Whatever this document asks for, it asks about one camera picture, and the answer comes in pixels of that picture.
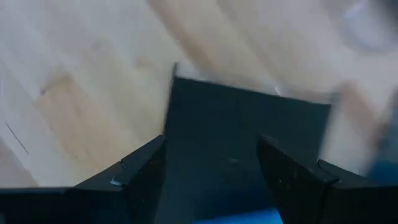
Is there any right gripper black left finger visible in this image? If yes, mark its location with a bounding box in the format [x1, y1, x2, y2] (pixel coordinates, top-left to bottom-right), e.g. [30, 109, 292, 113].
[0, 134, 167, 224]

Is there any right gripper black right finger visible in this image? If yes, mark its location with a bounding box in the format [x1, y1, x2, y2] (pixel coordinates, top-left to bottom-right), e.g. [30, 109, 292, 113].
[256, 134, 398, 224]

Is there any black jewel case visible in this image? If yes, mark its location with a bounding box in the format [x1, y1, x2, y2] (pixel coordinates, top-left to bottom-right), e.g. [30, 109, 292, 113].
[163, 62, 332, 224]

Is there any blue jewel case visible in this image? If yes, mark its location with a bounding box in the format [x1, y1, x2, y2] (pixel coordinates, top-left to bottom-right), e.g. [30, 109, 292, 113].
[191, 207, 284, 224]

